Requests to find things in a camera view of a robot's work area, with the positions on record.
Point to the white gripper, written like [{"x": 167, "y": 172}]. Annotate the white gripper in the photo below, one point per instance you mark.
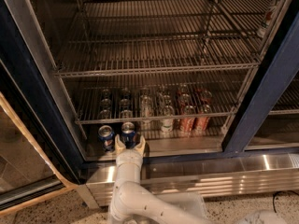
[{"x": 130, "y": 158}]

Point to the blue pepsi can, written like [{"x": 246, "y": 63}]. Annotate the blue pepsi can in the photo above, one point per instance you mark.
[
  {"x": 128, "y": 134},
  {"x": 106, "y": 137}
]

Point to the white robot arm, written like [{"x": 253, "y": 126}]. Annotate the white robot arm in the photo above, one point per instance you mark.
[{"x": 129, "y": 189}]

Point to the white green soda can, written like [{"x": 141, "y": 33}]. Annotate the white green soda can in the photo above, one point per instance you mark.
[{"x": 167, "y": 123}]

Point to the red soda can left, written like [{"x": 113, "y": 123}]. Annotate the red soda can left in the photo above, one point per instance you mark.
[{"x": 187, "y": 123}]

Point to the red soda can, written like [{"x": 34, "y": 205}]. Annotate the red soda can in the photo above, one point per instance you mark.
[
  {"x": 187, "y": 123},
  {"x": 202, "y": 121}
]

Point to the red soda can right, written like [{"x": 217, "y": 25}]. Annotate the red soda can right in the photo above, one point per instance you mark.
[{"x": 202, "y": 121}]

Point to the glass fridge door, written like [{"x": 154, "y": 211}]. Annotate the glass fridge door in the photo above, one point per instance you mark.
[{"x": 28, "y": 174}]

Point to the steel fridge base panel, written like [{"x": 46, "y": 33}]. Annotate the steel fridge base panel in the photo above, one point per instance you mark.
[{"x": 249, "y": 174}]

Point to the clear bottle on shelf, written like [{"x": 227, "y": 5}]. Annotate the clear bottle on shelf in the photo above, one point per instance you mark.
[{"x": 267, "y": 17}]

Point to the clear plastic bin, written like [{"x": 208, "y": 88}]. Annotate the clear plastic bin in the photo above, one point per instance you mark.
[{"x": 172, "y": 208}]

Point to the lower wire fridge shelf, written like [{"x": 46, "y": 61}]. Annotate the lower wire fridge shelf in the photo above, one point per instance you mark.
[{"x": 155, "y": 102}]

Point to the wire fridge shelf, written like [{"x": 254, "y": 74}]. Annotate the wire fridge shelf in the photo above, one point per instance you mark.
[
  {"x": 126, "y": 37},
  {"x": 155, "y": 102}
]

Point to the upper wire fridge shelf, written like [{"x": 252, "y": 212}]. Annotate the upper wire fridge shelf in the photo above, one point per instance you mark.
[{"x": 126, "y": 37}]

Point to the blue fridge centre post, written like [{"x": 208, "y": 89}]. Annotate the blue fridge centre post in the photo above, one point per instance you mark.
[{"x": 279, "y": 66}]

